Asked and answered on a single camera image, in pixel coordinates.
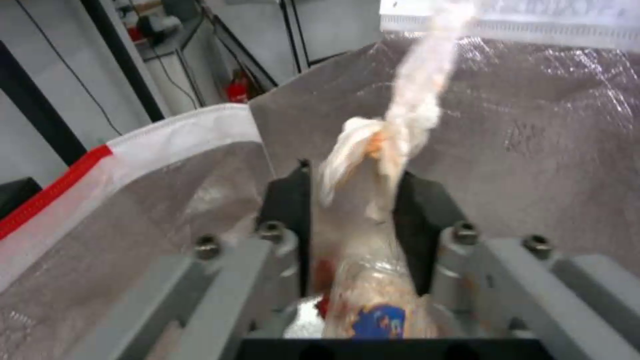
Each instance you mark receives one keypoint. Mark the white takeout bag silver lining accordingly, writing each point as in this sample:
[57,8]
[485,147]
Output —
[540,150]

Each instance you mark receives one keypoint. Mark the red fire extinguisher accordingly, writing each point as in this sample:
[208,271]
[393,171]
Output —
[238,92]

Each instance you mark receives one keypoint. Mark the black box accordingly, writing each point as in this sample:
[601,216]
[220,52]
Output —
[17,198]

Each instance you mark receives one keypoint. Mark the black metal frame post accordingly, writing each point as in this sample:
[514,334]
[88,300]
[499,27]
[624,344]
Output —
[35,97]

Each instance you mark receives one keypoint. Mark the knotted clear plastic trash bag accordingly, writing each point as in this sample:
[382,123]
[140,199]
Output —
[400,112]

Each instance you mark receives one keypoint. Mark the crumpled white paper trash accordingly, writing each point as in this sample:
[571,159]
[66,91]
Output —
[302,318]

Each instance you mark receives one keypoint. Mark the black slanted stand leg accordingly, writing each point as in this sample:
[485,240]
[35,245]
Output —
[245,45]

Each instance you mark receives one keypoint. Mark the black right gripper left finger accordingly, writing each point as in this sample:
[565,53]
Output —
[235,285]

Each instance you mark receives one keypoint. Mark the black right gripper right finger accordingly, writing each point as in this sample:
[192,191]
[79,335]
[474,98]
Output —
[505,277]

